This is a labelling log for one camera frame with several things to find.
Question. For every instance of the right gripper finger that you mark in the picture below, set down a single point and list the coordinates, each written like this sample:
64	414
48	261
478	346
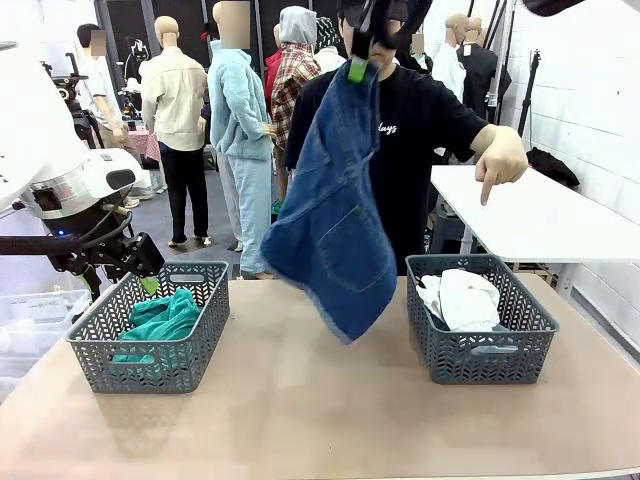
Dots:
361	45
412	20

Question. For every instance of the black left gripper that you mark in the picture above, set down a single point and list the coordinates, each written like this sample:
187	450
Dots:
137	250

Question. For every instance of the teal green top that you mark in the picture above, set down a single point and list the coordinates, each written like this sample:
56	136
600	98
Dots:
160	320

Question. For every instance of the dark blue denim shorts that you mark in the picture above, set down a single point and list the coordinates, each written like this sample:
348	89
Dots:
330	225

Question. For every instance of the white shorts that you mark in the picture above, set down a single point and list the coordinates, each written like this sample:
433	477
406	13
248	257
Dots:
465	300

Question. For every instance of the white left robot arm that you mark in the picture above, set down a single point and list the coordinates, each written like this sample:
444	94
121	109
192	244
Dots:
45	145

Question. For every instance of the person's left forearm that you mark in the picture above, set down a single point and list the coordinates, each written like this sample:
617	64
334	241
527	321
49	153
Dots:
481	140

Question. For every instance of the person's right forearm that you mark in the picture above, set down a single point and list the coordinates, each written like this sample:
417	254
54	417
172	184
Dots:
286	185

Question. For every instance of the person's left hand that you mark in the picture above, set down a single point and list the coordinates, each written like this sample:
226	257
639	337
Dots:
505	155

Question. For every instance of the mannequin in white shirt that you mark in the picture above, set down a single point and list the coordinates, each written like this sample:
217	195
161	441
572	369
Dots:
447	70

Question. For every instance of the mannequin in plaid hooded shirt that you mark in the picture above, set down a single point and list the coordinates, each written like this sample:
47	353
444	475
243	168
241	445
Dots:
295	55

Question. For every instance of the mannequin in black shirt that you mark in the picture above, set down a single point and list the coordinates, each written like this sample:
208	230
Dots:
480	75

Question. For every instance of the mannequin in red top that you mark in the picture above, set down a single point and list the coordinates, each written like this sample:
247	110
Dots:
271	70

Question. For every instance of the grey plastic lattice basket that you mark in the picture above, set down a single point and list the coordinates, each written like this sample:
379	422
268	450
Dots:
190	360
475	365

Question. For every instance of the person in black t-shirt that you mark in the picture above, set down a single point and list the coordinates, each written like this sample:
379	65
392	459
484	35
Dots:
425	150

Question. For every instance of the clear plastic storage box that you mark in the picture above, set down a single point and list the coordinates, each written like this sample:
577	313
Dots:
35	320

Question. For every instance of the red checkered tablecloth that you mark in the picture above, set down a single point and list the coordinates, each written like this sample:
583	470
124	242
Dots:
147	145

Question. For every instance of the slim black tripod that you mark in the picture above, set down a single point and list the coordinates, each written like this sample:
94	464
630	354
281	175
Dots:
534	75

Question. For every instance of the mannequin in light blue fleece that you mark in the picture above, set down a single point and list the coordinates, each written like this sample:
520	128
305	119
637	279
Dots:
237	110

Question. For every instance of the mannequin in cream jacket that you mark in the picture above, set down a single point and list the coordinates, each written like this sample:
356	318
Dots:
172	100

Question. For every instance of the bystander in white shirt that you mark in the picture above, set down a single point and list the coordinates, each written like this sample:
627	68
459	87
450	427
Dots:
102	85

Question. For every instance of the black bag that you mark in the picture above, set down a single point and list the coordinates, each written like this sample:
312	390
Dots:
552	167

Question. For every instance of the white table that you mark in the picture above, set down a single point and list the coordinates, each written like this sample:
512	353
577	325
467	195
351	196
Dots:
550	225

